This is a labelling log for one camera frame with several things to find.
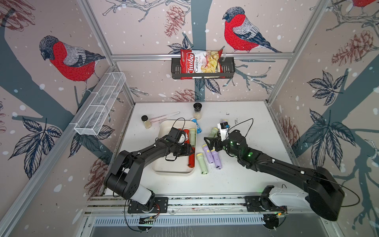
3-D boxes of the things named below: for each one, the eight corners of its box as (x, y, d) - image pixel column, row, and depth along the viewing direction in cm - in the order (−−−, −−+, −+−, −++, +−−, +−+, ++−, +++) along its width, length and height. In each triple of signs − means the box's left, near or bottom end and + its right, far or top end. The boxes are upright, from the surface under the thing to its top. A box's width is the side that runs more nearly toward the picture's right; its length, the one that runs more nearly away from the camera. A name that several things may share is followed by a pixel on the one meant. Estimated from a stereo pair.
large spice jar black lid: (193, 119, 111) (193, 109, 102) (193, 112, 116) (193, 102, 107) (201, 119, 111) (202, 109, 102) (201, 112, 116) (201, 102, 107)
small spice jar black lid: (143, 129, 106) (140, 121, 99) (145, 123, 110) (141, 115, 103) (150, 129, 106) (147, 121, 99) (151, 123, 110) (148, 115, 103)
